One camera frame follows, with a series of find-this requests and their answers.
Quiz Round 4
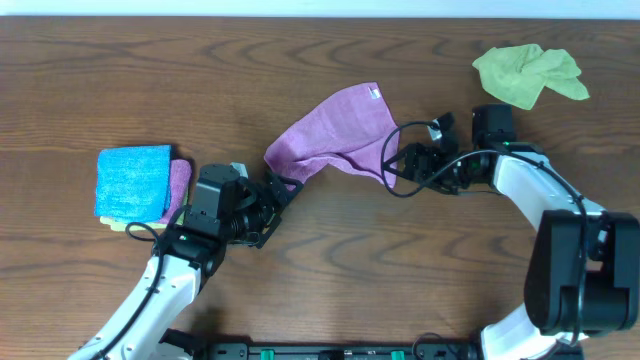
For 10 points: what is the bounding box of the right black cable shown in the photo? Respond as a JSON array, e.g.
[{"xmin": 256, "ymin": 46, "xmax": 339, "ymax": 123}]
[{"xmin": 380, "ymin": 120, "xmax": 589, "ymax": 346}]

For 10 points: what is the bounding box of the folded blue cloth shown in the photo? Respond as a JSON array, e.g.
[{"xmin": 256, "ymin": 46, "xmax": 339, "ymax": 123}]
[{"xmin": 94, "ymin": 145, "xmax": 171, "ymax": 222}]

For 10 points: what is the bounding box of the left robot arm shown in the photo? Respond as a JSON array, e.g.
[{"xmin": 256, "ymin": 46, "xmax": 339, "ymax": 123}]
[{"xmin": 72, "ymin": 164, "xmax": 303, "ymax": 359}]

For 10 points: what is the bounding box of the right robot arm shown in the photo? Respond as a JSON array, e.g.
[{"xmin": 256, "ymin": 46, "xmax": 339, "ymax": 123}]
[{"xmin": 379, "ymin": 104, "xmax": 639, "ymax": 359}]

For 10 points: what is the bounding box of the folded yellow-green cloth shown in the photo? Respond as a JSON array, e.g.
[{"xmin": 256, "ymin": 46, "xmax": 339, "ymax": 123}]
[{"xmin": 99, "ymin": 192, "xmax": 188, "ymax": 232}]

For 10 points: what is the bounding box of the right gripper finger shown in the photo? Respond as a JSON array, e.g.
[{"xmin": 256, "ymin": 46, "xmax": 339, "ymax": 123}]
[
  {"xmin": 428, "ymin": 112, "xmax": 459, "ymax": 153},
  {"xmin": 384, "ymin": 148, "xmax": 407, "ymax": 175}
]

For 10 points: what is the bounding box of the purple microfiber cloth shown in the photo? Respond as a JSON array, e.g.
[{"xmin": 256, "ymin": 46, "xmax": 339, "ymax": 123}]
[{"xmin": 264, "ymin": 82, "xmax": 399, "ymax": 187}]

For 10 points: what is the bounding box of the green microfiber cloth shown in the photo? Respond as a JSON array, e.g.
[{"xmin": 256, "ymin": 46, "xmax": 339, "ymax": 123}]
[{"xmin": 472, "ymin": 44, "xmax": 590, "ymax": 110}]

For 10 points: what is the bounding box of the folded purple cloth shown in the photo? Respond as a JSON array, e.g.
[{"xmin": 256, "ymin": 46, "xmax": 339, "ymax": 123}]
[{"xmin": 158, "ymin": 159, "xmax": 192, "ymax": 225}]

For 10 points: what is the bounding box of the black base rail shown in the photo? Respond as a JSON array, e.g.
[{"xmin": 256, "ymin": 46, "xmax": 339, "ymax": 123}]
[{"xmin": 159, "ymin": 329, "xmax": 585, "ymax": 360}]

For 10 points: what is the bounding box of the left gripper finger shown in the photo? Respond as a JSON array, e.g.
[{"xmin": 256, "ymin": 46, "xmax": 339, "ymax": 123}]
[
  {"xmin": 266, "ymin": 171, "xmax": 304, "ymax": 203},
  {"xmin": 255, "ymin": 214, "xmax": 281, "ymax": 249}
]

